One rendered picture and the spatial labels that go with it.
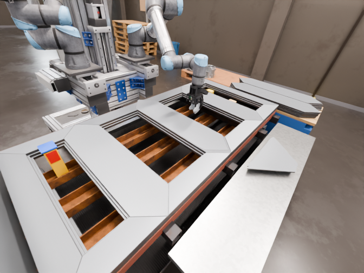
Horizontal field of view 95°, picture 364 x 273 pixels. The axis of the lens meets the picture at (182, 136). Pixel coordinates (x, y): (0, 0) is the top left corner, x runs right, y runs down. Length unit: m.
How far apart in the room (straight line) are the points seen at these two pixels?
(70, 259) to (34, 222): 0.19
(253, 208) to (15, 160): 1.04
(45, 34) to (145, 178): 1.00
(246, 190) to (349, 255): 1.28
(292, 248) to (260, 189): 0.92
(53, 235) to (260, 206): 0.77
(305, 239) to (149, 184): 1.48
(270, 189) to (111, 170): 0.74
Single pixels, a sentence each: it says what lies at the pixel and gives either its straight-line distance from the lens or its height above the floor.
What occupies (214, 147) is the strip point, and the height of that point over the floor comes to 0.85.
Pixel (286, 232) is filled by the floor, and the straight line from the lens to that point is 1.82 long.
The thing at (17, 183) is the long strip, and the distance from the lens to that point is 0.90.
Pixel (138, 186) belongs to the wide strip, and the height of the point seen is 0.85.
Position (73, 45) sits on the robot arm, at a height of 1.18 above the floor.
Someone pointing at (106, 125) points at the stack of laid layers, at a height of 0.83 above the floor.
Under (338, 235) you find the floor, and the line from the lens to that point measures 2.08.
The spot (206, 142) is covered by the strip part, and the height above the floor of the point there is 0.85.
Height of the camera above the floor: 1.42
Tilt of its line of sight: 38 degrees down
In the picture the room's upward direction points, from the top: 5 degrees clockwise
